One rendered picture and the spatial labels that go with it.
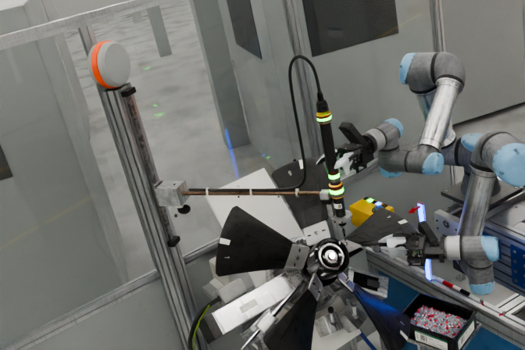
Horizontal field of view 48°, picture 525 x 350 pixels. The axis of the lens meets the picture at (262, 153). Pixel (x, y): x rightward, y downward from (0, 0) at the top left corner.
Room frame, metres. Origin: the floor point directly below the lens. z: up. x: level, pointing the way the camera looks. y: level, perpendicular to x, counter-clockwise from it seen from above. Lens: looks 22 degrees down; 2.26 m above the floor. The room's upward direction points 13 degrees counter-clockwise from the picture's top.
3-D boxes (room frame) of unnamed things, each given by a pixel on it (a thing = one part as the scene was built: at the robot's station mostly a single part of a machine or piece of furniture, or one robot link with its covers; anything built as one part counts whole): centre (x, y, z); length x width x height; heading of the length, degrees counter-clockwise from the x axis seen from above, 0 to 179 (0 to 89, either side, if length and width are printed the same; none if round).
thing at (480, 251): (1.52, -0.59, 1.17); 0.11 x 0.08 x 0.09; 65
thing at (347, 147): (1.76, -0.30, 1.47); 0.12 x 0.08 x 0.09; 128
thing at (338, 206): (1.68, -0.20, 1.50); 0.04 x 0.04 x 0.46
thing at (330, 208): (1.68, -0.19, 1.34); 0.09 x 0.07 x 0.10; 63
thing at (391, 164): (1.84, -0.44, 1.38); 0.11 x 0.08 x 0.11; 48
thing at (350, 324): (1.67, -0.17, 0.91); 0.12 x 0.08 x 0.12; 28
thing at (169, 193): (1.96, 0.36, 1.39); 0.10 x 0.07 x 0.08; 63
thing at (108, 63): (2.00, 0.44, 1.88); 0.17 x 0.15 x 0.16; 118
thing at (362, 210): (2.11, -0.38, 1.02); 0.16 x 0.10 x 0.11; 28
